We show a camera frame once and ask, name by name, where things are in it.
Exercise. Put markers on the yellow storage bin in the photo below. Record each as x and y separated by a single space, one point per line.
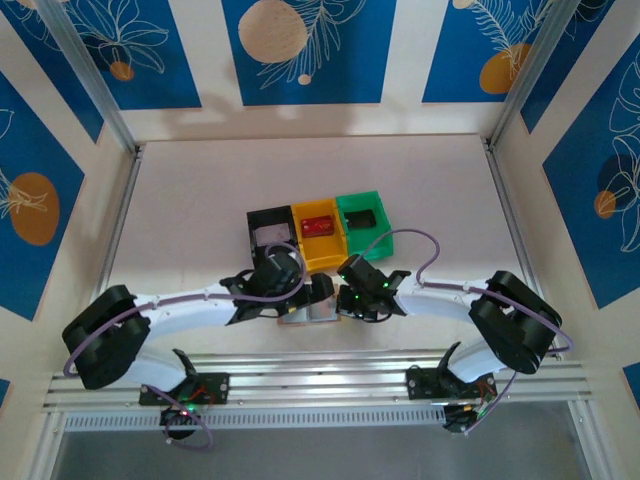
325 250

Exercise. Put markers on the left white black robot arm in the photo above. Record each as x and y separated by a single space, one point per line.
200 315

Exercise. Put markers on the white VIP card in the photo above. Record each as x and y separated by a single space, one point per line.
272 235

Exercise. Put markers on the aluminium frame post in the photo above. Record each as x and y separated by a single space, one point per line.
527 75
94 80

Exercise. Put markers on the aluminium table side rail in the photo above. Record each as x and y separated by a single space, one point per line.
120 220
511 225

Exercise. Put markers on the blue floral wall panel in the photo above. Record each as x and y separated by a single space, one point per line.
30 150
565 75
165 75
450 60
575 225
350 75
60 85

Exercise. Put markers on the black VIP card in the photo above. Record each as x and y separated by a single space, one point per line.
361 220

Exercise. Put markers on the black storage bin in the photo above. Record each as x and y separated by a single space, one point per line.
270 216

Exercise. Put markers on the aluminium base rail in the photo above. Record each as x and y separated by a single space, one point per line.
320 372

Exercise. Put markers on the green storage bin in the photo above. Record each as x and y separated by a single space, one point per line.
382 240

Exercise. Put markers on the red VIP card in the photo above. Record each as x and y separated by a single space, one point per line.
317 226

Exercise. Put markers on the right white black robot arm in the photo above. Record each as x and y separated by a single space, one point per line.
440 310

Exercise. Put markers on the black controller board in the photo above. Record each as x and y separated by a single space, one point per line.
175 417
457 420

